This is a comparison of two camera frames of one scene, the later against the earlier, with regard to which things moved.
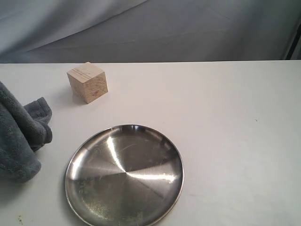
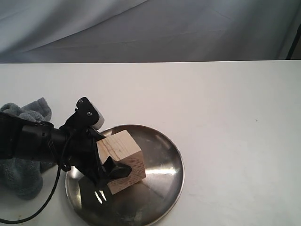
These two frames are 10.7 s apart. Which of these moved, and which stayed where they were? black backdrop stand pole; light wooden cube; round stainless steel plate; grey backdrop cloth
Moved: light wooden cube
Stayed: grey backdrop cloth; round stainless steel plate; black backdrop stand pole
